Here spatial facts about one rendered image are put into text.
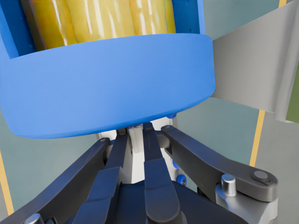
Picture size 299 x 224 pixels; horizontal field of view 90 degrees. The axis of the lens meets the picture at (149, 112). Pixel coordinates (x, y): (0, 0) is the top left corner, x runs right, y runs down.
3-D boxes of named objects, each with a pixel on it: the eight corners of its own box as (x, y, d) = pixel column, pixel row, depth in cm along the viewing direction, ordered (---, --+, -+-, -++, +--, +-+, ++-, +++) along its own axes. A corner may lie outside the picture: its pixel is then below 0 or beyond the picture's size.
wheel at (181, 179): (186, 192, 45) (179, 190, 46) (188, 177, 47) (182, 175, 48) (180, 190, 42) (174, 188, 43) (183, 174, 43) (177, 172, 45)
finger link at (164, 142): (143, 138, 14) (175, 132, 14) (142, 122, 19) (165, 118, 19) (146, 153, 14) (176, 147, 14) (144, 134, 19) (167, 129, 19)
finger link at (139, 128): (135, 127, 15) (142, 126, 15) (135, 111, 22) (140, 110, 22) (140, 153, 16) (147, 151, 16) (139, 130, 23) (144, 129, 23)
